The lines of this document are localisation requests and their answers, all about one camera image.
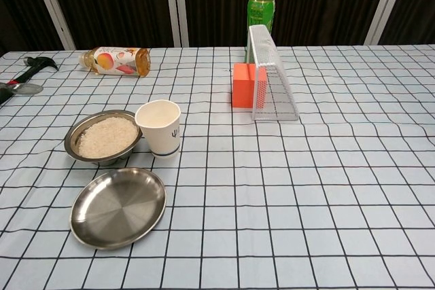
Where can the white paper cup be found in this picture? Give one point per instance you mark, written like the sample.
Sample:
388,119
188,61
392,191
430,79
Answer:
163,140

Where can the round steel plate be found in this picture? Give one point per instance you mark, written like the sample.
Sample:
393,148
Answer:
117,210

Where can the steel bowl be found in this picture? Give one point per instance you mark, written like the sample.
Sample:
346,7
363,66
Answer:
72,137

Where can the orange block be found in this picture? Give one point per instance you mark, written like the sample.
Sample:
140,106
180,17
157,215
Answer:
243,91

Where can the clear mesh basket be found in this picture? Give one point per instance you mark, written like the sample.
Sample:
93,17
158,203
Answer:
268,55

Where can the checked light blue tablecloth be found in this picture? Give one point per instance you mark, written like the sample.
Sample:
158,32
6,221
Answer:
306,184

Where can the peach tea bottle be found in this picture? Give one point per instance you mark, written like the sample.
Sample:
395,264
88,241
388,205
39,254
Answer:
112,62

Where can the green tea bottle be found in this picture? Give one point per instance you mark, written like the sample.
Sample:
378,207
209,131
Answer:
260,6

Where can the black red claw hammer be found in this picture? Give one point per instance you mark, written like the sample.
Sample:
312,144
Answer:
41,62

